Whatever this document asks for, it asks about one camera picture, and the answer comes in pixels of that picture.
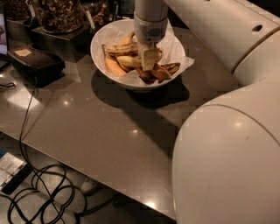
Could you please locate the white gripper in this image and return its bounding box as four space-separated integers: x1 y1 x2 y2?
134 12 168 71

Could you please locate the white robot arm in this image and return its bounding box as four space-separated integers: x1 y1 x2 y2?
134 0 280 224

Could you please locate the top spotted banana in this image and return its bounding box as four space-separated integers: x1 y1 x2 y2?
101 42 138 56

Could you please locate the spotted banana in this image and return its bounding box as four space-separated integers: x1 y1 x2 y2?
101 42 138 56
116 56 142 67

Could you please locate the middle spotted banana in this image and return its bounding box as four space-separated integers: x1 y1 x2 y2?
116 56 142 67

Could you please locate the small lower centre banana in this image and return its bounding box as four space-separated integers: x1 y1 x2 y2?
136 67 151 81

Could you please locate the white ceramic bowl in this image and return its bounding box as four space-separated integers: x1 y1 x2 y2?
89 18 186 94

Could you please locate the front right yellow banana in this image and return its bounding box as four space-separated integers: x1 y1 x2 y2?
150 64 171 81

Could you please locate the upright back banana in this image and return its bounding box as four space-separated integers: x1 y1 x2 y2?
119 31 135 45

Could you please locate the dark overripe banana right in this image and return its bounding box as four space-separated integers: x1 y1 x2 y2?
163 62 180 75

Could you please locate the left orange-yellow banana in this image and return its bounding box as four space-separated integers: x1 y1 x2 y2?
104 52 126 76

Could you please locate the white paper liner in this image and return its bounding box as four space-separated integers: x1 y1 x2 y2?
100 17 195 88

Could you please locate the background snack container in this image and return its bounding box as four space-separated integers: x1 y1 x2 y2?
82 0 120 28

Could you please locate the dark metal stand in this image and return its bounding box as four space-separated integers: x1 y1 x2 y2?
23 21 92 62

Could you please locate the glass jar of nuts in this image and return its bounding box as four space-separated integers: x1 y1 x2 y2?
31 0 83 34

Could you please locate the black box device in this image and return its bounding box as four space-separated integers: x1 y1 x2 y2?
7 43 66 88

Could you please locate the left jar of nuts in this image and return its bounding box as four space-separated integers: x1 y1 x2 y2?
0 0 31 20

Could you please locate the tablet screen at left edge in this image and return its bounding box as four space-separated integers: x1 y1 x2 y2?
0 12 11 72

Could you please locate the checkered box on floor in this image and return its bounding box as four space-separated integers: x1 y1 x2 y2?
0 152 31 194

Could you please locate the black coiled cable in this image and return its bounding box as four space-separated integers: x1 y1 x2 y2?
0 75 123 224

